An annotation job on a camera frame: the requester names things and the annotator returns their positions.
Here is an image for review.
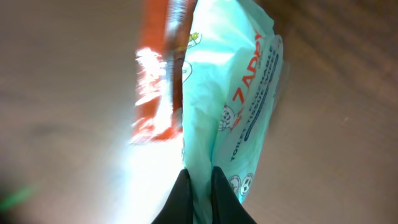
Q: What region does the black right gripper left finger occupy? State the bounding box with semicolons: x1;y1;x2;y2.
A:
152;169;193;224

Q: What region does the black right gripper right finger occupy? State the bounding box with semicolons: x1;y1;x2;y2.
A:
211;166;256;224

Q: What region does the teal tissue pack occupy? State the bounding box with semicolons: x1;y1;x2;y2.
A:
183;0;284;223

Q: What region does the orange snack bar wrapper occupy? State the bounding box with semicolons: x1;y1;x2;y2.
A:
130;0;197;144

